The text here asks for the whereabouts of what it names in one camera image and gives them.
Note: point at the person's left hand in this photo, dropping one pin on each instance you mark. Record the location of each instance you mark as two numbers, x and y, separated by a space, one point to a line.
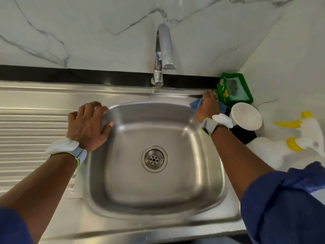
89 127

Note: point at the person's right hand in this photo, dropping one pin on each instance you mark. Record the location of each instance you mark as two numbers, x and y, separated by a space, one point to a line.
208 109

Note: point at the blue cloth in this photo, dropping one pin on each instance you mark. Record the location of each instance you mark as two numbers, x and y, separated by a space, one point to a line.
195 104

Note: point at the white bowl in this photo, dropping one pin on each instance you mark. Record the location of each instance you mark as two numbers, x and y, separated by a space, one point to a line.
246 117

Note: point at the stainless steel sink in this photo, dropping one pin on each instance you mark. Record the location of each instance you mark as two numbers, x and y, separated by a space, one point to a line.
45 114

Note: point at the chrome faucet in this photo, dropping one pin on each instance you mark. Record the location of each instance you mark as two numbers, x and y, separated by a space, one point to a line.
163 45

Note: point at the white yellow spray bottle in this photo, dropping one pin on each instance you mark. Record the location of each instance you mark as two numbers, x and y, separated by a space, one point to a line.
277 150

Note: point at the person's left forearm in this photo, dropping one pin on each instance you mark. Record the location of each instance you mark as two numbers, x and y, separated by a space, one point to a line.
35 193

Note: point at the person's right forearm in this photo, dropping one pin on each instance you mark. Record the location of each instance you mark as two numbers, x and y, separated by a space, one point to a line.
241 155

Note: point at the white left wrist tracker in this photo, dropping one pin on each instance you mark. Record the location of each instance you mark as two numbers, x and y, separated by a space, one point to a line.
65 147

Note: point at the green soap tray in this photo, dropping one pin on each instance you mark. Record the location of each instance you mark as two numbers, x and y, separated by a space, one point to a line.
235 89

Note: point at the metal drain strainer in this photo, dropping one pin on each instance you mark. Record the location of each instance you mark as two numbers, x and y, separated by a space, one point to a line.
154 159

